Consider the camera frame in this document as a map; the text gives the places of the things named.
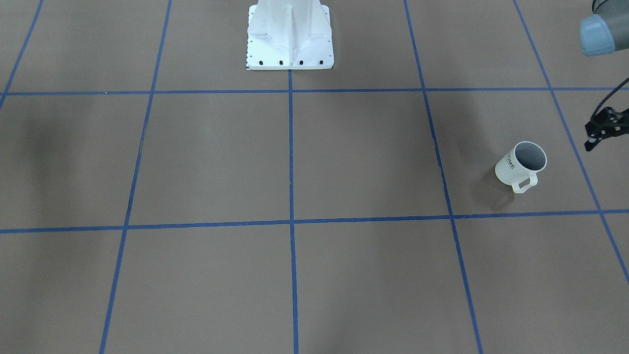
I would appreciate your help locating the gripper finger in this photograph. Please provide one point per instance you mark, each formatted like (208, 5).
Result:
(607, 123)

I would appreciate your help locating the white mug with handle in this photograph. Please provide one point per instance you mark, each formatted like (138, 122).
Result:
(520, 167)

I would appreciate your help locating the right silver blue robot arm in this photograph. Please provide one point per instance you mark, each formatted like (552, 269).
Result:
(605, 32)

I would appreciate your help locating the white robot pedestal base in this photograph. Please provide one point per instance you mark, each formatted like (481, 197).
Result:
(289, 35)

